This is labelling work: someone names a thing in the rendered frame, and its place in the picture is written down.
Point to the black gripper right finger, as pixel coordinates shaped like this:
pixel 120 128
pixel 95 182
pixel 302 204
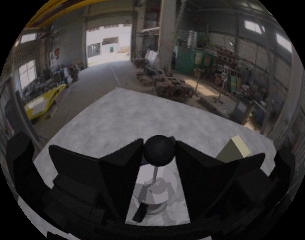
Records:
pixel 205 180

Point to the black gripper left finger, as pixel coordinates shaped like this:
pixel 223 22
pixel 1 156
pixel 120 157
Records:
pixel 113 175

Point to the glass french press with black handle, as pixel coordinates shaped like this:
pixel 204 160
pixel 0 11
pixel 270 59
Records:
pixel 155 184

